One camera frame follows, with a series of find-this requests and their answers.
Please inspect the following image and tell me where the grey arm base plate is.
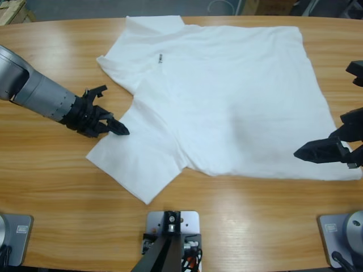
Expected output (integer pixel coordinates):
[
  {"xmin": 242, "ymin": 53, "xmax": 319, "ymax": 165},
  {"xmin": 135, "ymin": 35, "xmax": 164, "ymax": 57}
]
[
  {"xmin": 0, "ymin": 214, "xmax": 34, "ymax": 267},
  {"xmin": 316, "ymin": 211, "xmax": 363, "ymax": 269}
]

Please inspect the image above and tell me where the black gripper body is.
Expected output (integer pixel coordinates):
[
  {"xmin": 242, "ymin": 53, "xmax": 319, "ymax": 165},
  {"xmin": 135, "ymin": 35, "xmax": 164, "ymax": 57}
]
[
  {"xmin": 330, "ymin": 107, "xmax": 363, "ymax": 171},
  {"xmin": 60, "ymin": 95, "xmax": 115, "ymax": 139}
]

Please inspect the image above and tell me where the dark camera post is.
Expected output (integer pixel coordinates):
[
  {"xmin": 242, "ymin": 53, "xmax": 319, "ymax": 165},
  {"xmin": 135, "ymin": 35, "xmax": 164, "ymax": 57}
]
[{"xmin": 133, "ymin": 210, "xmax": 182, "ymax": 272}]

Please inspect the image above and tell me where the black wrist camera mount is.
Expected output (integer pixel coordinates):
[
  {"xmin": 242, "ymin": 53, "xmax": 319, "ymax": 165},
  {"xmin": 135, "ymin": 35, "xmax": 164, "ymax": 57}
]
[
  {"xmin": 345, "ymin": 59, "xmax": 363, "ymax": 86},
  {"xmin": 82, "ymin": 84, "xmax": 109, "ymax": 100}
]

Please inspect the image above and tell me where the white t-shirt with black logo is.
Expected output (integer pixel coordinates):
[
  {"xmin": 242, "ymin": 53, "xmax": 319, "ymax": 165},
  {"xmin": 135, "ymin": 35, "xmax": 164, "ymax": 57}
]
[{"xmin": 85, "ymin": 15, "xmax": 363, "ymax": 205}]

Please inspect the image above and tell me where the thin white cable loop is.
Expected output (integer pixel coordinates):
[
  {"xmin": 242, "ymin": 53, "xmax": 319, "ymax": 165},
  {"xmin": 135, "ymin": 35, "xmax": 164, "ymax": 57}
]
[{"xmin": 208, "ymin": 0, "xmax": 236, "ymax": 14}]

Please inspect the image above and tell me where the brown cardboard box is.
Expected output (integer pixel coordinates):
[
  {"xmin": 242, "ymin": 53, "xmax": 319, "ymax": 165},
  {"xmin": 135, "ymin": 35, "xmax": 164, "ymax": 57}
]
[{"xmin": 240, "ymin": 0, "xmax": 298, "ymax": 16}]

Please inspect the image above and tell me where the round grey base disc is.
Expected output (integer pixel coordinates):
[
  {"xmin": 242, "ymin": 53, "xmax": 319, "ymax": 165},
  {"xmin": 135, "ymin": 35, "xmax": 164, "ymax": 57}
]
[
  {"xmin": 0, "ymin": 214, "xmax": 6, "ymax": 247},
  {"xmin": 341, "ymin": 210, "xmax": 363, "ymax": 253}
]

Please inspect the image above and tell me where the cardboard box stack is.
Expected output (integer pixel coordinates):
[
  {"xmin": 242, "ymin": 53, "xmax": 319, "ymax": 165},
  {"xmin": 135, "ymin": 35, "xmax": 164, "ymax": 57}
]
[{"xmin": 0, "ymin": 0, "xmax": 36, "ymax": 26}]

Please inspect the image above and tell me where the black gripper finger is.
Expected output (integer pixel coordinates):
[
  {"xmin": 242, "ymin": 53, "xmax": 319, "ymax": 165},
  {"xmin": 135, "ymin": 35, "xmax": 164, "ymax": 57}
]
[
  {"xmin": 105, "ymin": 116, "xmax": 131, "ymax": 136},
  {"xmin": 293, "ymin": 137, "xmax": 349, "ymax": 165}
]

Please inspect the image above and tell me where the dark background equipment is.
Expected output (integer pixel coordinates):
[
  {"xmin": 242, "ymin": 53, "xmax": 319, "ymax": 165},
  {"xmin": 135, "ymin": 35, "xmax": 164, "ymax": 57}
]
[{"xmin": 292, "ymin": 0, "xmax": 363, "ymax": 20}]

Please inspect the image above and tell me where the white mounting block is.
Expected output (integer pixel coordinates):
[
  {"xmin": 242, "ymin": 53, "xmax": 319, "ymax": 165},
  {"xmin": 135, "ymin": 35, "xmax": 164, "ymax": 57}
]
[{"xmin": 141, "ymin": 210, "xmax": 204, "ymax": 272}]

